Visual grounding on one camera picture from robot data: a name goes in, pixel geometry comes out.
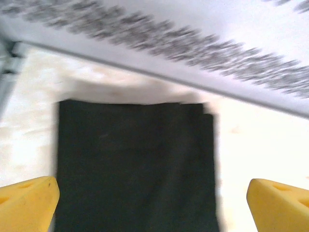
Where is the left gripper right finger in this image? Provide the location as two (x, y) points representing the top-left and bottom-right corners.
(246, 178), (309, 232)

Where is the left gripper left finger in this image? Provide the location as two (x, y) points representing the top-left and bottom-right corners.
(0, 176), (60, 232)

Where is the black skirt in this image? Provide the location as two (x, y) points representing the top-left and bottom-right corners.
(55, 99), (221, 232)

